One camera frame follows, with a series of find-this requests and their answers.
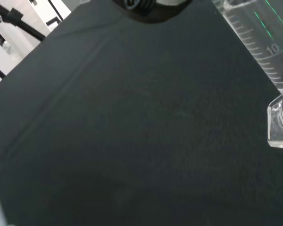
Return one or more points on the black tripod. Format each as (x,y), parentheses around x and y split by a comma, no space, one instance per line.
(26,27)

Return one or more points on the black bench cloth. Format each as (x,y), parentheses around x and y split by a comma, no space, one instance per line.
(132,117)

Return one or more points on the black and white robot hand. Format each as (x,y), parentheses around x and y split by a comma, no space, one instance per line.
(153,14)

